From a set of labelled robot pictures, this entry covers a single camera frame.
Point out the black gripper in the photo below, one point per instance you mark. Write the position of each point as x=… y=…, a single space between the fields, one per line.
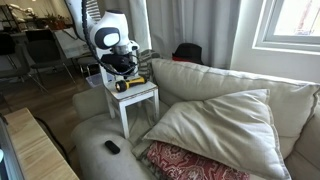
x=124 y=61

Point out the yellow and black flashlight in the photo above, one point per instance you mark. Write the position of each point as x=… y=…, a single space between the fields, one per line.
x=132 y=82

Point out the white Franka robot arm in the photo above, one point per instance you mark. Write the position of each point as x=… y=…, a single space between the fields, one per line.
x=106 y=30

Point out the grey white patterned blanket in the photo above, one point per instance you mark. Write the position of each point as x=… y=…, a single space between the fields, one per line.
x=146 y=63

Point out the small white wooden chair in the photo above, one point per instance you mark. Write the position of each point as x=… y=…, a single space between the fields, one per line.
x=133 y=95

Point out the clear plastic storage bin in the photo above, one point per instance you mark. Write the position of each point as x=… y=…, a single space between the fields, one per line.
x=95 y=80

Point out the white shopping bag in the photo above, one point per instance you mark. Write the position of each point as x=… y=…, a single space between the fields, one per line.
x=70 y=45

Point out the black red bag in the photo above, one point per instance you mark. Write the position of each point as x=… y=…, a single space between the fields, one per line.
x=188 y=52

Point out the white window blinds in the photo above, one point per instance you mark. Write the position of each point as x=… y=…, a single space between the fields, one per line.
x=95 y=10

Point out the black remote control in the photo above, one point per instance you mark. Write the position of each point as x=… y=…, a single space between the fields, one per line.
x=112 y=147

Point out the grey white curtains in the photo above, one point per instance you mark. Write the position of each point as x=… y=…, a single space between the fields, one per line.
x=186 y=23

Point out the beige fabric sofa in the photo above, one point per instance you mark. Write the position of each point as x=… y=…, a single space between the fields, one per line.
x=206 y=83

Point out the black metal-legged chair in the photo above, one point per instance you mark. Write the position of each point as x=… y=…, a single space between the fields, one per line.
x=43 y=50
x=10 y=63

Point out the potted plant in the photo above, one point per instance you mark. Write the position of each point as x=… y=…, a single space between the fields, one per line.
x=56 y=21

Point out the large beige cushion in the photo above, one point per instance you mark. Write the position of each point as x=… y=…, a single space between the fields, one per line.
x=220 y=130

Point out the red patterned cushion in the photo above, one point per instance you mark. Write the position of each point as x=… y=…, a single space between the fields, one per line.
x=186 y=165

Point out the light wooden table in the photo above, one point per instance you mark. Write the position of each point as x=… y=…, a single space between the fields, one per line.
x=33 y=150

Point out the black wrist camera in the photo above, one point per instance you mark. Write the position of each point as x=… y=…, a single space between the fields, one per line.
x=107 y=59

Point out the white window frame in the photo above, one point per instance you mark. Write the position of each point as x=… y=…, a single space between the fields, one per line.
x=266 y=36

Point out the aluminium frame device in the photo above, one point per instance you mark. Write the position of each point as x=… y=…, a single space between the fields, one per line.
x=8 y=156

